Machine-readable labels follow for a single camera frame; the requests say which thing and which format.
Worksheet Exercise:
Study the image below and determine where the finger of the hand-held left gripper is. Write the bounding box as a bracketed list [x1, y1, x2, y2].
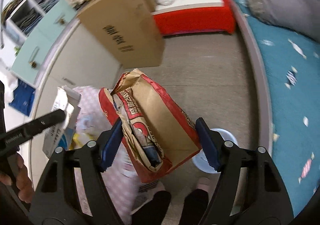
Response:
[25, 109, 67, 138]

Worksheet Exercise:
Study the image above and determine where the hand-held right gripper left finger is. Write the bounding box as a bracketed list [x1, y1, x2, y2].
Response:
[29, 116, 124, 225]

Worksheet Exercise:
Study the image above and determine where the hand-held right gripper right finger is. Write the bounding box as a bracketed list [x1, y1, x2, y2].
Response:
[195, 117, 294, 225]

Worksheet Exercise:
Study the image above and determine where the white carton with blue print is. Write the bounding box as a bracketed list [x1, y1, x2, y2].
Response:
[42, 86, 82, 158]

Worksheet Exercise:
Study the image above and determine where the blue plastic bin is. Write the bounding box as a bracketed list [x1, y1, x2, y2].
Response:
[192, 127, 239, 174]

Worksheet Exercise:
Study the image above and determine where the yellow snack wrapper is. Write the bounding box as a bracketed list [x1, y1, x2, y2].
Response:
[72, 132, 96, 151]

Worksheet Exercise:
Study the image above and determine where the brown and red paper bag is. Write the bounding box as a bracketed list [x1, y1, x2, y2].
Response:
[99, 68, 202, 183]

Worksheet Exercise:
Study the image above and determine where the person's left hand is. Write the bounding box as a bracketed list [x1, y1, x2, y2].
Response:
[0, 153, 34, 203]

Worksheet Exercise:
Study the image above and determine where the pink slipper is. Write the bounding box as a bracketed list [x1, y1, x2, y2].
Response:
[196, 177, 210, 190]

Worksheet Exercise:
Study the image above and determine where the table with pink checked cloth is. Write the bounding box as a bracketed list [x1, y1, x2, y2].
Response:
[72, 86, 165, 225]

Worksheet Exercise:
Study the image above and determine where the person's right leg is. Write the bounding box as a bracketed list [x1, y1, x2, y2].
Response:
[184, 189, 209, 225]

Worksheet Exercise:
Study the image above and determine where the person's leg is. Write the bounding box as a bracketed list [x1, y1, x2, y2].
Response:
[131, 190, 172, 225]
[184, 189, 209, 225]

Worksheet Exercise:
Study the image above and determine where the white low cabinet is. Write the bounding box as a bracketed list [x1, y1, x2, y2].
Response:
[29, 17, 124, 173]

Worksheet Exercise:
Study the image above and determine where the light green drawer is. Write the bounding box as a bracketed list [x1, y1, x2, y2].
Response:
[32, 0, 78, 47]
[11, 32, 60, 88]

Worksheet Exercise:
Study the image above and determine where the person's left leg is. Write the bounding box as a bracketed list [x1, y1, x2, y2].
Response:
[131, 190, 172, 225]

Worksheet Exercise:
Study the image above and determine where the blue candy print bed sheet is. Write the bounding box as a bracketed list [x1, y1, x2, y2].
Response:
[225, 0, 320, 218]

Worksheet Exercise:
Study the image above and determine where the grey metal handrail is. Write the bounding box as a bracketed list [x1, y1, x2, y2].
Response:
[0, 0, 5, 49]

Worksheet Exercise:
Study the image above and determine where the dark folded clothes stack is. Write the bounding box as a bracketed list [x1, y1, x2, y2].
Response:
[11, 3, 40, 32]

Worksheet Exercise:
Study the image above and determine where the brown clothes pile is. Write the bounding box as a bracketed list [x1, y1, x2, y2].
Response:
[1, 0, 19, 19]

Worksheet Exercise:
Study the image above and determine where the large cardboard box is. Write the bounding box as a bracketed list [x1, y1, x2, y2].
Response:
[76, 0, 165, 69]

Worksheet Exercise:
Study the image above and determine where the red low bench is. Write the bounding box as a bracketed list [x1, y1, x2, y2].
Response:
[152, 0, 237, 36]

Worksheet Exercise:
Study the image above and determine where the white board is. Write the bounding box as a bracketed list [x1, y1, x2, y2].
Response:
[155, 0, 224, 14]

